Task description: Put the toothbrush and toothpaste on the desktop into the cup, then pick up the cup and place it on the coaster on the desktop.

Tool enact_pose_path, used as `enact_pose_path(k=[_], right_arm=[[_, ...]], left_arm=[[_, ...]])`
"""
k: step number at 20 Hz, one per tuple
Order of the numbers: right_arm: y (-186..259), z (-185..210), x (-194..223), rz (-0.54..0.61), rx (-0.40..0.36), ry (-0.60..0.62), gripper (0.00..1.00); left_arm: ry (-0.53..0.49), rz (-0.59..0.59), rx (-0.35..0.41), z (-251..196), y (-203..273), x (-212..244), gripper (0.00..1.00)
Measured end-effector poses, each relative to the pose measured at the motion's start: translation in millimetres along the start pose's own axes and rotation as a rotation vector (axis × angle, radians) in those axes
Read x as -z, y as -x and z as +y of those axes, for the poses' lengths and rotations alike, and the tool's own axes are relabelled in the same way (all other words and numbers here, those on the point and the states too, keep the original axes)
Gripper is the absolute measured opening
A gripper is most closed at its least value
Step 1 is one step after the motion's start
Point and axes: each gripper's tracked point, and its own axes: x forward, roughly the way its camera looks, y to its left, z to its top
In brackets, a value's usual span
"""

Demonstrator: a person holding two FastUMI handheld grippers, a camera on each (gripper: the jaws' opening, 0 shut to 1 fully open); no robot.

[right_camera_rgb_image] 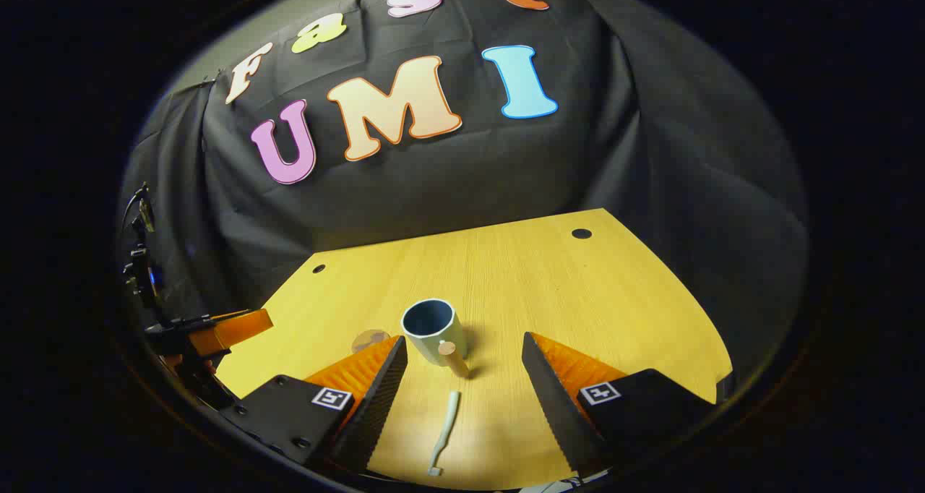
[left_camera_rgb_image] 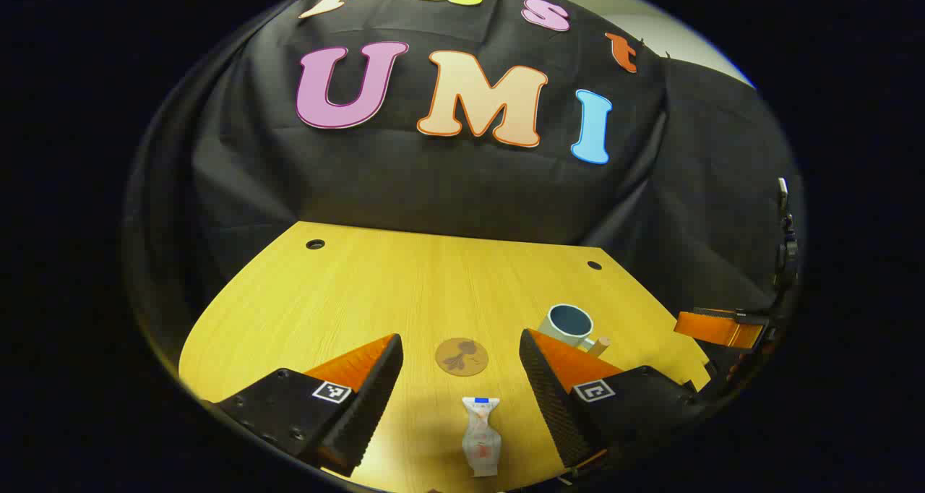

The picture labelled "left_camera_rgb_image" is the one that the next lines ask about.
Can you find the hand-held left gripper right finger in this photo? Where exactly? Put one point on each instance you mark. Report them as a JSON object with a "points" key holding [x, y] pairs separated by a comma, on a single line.
{"points": [[553, 399]]}

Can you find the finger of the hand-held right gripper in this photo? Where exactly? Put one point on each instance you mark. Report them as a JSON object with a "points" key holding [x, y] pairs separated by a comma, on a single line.
{"points": [[715, 330]]}

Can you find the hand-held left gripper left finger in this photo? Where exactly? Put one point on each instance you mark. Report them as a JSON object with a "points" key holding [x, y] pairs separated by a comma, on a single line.
{"points": [[368, 406]]}

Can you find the pale blue cup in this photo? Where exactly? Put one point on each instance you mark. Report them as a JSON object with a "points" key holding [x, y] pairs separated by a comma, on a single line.
{"points": [[571, 321]]}

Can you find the white toothpaste tube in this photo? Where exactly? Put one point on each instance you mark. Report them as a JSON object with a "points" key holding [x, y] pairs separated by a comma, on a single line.
{"points": [[482, 439]]}

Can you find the round brown coaster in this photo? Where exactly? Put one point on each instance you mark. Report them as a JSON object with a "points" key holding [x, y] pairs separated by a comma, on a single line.
{"points": [[462, 356]]}

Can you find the wooden desktop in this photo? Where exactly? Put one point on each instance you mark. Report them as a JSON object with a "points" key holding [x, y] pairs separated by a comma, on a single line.
{"points": [[405, 290]]}

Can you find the black backdrop cloth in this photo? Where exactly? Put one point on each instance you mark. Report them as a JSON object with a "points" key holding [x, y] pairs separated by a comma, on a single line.
{"points": [[448, 182]]}

